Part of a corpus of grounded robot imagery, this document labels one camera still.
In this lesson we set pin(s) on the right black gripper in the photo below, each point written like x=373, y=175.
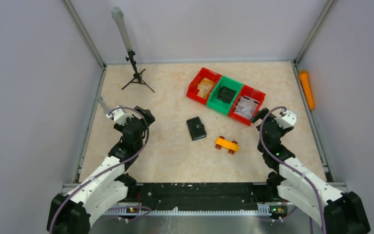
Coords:
x=270, y=117

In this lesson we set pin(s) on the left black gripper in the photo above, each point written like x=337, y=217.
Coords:
x=144, y=122

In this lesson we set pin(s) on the black leather card holder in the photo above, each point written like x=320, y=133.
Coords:
x=196, y=128

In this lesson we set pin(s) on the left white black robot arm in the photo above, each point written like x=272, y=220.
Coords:
x=78, y=210

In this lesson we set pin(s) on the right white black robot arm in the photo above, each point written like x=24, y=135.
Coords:
x=335, y=211

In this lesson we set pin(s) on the yellow toy brick car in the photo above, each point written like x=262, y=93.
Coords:
x=231, y=146

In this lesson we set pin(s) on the red bin with plastic bags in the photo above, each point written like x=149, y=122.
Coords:
x=246, y=104

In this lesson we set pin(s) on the small grey tool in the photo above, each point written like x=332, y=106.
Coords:
x=101, y=101

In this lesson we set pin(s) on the green plastic bin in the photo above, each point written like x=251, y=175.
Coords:
x=217, y=104

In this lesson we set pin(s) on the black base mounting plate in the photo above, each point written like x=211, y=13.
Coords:
x=201, y=196

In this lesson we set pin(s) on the black items in green bin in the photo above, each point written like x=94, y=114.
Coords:
x=226, y=94

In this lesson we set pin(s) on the orange flashlight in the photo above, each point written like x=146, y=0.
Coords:
x=304, y=80

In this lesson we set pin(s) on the red bin with wooden blocks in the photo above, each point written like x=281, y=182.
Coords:
x=202, y=85

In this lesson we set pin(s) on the black tripod with grey tube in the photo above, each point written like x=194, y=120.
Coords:
x=118, y=18

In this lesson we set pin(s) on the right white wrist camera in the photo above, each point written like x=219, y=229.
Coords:
x=287, y=119

